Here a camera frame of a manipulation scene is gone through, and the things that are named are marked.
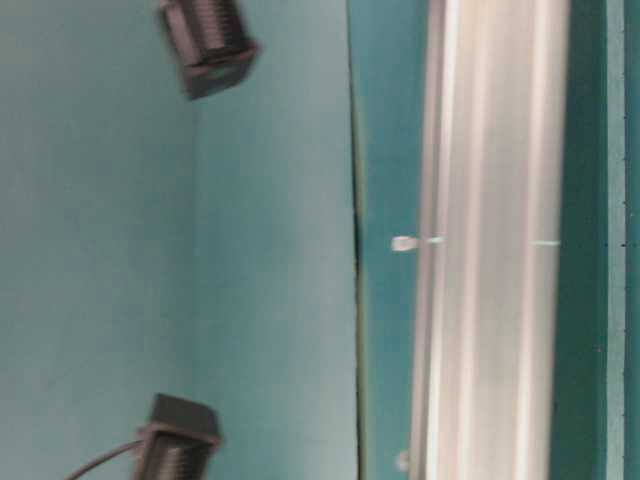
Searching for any thin black cable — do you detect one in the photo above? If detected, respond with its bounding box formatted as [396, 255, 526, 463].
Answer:
[63, 438, 144, 480]

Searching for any white zip tie near end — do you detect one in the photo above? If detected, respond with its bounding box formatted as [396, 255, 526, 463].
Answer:
[394, 450, 409, 473]

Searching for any white zip tie loop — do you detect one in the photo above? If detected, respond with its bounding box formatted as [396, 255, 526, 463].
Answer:
[391, 236, 420, 252]

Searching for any large aluminium extrusion rail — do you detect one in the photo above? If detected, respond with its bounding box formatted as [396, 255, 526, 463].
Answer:
[409, 1, 571, 479]

